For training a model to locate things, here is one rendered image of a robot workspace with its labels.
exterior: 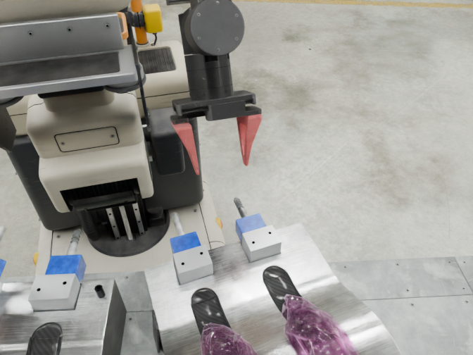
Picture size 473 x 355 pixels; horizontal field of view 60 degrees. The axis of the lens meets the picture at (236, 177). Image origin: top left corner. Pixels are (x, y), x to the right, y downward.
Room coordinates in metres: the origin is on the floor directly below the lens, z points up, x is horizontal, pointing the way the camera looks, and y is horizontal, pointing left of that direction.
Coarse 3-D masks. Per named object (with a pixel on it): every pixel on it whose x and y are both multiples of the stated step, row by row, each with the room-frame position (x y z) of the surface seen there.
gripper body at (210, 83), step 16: (192, 64) 0.46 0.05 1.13; (208, 64) 0.45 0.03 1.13; (224, 64) 0.46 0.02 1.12; (192, 80) 0.45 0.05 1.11; (208, 80) 0.45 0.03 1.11; (224, 80) 0.45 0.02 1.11; (192, 96) 0.45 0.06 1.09; (208, 96) 0.44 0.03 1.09; (224, 96) 0.44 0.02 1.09; (240, 96) 0.44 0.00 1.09; (176, 112) 0.43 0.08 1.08; (192, 112) 0.42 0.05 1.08
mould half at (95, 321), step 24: (24, 288) 0.29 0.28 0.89; (0, 312) 0.26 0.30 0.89; (24, 312) 0.26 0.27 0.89; (48, 312) 0.26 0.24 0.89; (72, 312) 0.26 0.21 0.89; (96, 312) 0.26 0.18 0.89; (120, 312) 0.29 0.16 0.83; (0, 336) 0.23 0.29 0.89; (24, 336) 0.23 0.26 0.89; (72, 336) 0.23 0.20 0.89; (96, 336) 0.23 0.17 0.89; (120, 336) 0.26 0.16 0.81
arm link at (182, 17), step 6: (186, 12) 0.50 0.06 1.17; (180, 18) 0.49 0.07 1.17; (186, 18) 0.48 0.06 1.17; (180, 24) 0.49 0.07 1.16; (180, 30) 0.49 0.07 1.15; (186, 42) 0.47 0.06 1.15; (186, 48) 0.47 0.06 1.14; (186, 54) 0.47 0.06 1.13; (192, 54) 0.48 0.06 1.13; (210, 60) 0.46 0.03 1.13
